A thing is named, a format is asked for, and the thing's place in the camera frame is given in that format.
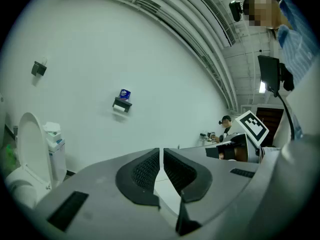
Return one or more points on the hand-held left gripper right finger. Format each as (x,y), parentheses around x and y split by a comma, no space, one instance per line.
(185,176)

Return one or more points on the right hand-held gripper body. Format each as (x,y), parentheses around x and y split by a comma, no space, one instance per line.
(251,126)

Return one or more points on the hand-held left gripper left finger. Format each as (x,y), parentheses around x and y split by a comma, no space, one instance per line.
(140,176)

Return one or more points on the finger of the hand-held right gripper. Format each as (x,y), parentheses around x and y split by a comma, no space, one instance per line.
(212,152)

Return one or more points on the blue toilet paper roll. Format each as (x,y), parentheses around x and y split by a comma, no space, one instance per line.
(125,94)

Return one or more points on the brown door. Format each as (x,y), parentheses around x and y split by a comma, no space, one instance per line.
(271,121)

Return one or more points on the ceiling light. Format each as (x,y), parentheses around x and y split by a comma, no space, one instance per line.
(262,86)

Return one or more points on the black tablet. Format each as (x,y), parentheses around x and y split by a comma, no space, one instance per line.
(268,74)

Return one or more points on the white tissue pack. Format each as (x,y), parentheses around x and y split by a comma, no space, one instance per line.
(53,132)

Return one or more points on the person's striped blue shirt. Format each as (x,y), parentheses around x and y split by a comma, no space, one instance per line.
(297,39)

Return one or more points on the ceiling air vent grille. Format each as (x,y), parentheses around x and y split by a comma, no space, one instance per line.
(217,16)

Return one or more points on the person's head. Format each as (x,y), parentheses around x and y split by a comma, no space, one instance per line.
(262,6)

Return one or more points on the black tablet mount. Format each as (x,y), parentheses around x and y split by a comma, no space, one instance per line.
(287,77)

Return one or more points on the black head camera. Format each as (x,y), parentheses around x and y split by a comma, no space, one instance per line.
(235,10)

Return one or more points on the small black wall holder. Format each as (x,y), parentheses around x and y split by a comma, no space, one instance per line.
(38,69)

